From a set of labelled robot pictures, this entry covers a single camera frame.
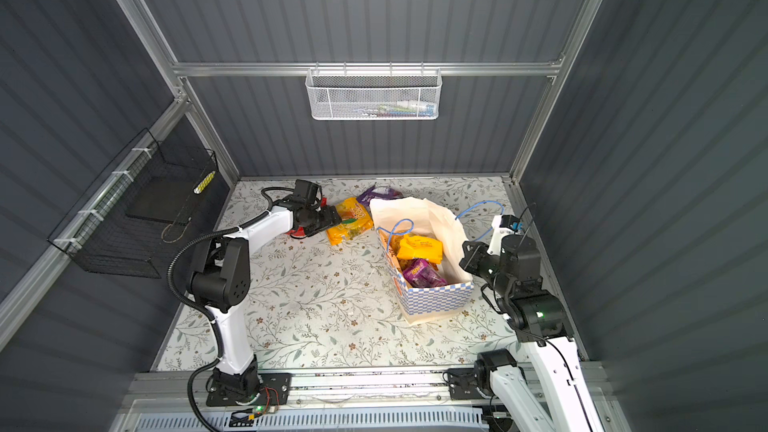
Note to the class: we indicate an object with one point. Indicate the yellow snack bag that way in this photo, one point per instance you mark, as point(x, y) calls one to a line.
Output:
point(420, 247)
point(355, 220)

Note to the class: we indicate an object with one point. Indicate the white wire wall basket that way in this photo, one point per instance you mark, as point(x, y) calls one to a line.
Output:
point(392, 95)

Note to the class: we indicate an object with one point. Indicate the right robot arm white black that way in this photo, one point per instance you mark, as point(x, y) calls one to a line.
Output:
point(534, 324)

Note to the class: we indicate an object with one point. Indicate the small purple snack bag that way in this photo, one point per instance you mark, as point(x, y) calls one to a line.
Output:
point(378, 192)

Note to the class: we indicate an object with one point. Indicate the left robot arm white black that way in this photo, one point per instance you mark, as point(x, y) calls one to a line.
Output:
point(221, 285)

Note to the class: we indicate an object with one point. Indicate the floral table cloth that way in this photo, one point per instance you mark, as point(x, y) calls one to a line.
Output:
point(315, 305)

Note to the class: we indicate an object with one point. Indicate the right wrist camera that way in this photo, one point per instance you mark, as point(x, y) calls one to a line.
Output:
point(502, 225)

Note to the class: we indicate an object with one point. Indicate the red snack bag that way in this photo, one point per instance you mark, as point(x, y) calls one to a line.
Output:
point(299, 233)

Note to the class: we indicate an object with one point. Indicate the black wire side basket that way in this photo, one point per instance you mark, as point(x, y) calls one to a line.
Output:
point(136, 222)

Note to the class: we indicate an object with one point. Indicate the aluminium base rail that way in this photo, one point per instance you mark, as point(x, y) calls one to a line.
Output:
point(389, 398)

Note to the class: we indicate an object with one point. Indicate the blue checkered paper bag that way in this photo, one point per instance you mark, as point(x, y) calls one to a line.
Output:
point(393, 219)

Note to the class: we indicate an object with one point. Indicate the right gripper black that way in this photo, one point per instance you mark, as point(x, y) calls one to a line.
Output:
point(473, 255)

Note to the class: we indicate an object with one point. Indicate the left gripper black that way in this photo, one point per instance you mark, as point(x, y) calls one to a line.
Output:
point(330, 217)

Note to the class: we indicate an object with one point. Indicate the large purple snack bag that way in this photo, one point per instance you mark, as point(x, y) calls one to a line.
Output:
point(420, 273)

